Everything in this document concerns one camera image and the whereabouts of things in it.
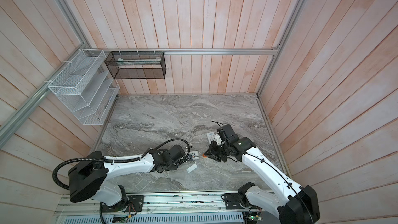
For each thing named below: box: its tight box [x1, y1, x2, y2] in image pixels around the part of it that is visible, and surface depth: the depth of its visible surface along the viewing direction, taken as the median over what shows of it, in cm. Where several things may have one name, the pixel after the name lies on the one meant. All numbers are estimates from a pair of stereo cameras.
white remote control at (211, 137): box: [206, 131, 218, 145], surface depth 97 cm
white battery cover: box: [186, 163, 198, 174], surface depth 86 cm
